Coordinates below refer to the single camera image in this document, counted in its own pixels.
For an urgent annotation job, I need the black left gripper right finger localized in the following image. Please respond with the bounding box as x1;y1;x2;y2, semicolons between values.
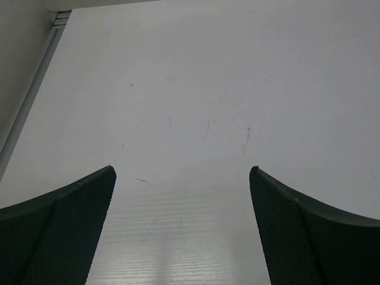
249;166;379;284

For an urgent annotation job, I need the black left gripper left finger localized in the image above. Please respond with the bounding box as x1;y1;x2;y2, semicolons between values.
1;166;116;284

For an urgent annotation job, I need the aluminium table edge rail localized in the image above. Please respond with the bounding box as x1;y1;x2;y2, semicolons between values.
1;10;72;176

